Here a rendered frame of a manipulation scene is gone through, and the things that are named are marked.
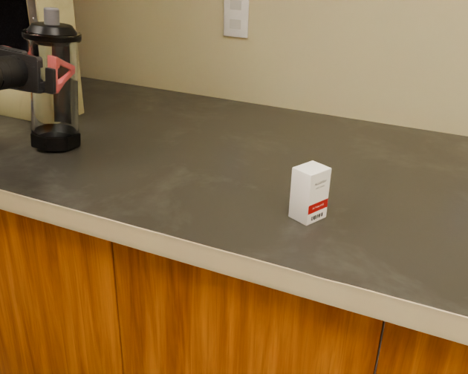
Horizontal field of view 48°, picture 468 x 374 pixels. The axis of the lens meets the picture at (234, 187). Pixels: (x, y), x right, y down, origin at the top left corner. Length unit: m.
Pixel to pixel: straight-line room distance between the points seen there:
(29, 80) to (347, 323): 0.68
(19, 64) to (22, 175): 0.20
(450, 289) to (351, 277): 0.13
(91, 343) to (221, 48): 0.83
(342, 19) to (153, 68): 0.57
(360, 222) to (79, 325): 0.56
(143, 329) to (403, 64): 0.84
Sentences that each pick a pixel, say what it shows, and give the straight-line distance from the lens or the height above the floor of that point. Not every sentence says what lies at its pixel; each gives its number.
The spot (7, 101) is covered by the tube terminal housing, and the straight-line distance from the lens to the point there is 1.36.
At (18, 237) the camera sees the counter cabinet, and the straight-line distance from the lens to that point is 1.06.
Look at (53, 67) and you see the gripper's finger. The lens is 1.02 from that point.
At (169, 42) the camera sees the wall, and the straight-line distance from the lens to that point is 1.55.
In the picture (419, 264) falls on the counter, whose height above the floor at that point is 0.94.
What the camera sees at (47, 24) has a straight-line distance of 1.09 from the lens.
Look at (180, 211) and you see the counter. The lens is 0.85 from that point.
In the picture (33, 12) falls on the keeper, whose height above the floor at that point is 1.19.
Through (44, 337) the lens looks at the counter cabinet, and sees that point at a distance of 1.18.
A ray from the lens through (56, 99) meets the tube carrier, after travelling 1.08.
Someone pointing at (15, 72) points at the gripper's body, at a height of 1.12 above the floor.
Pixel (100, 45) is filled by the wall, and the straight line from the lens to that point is 1.70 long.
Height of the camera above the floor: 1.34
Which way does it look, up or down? 26 degrees down
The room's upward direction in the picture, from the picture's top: 2 degrees clockwise
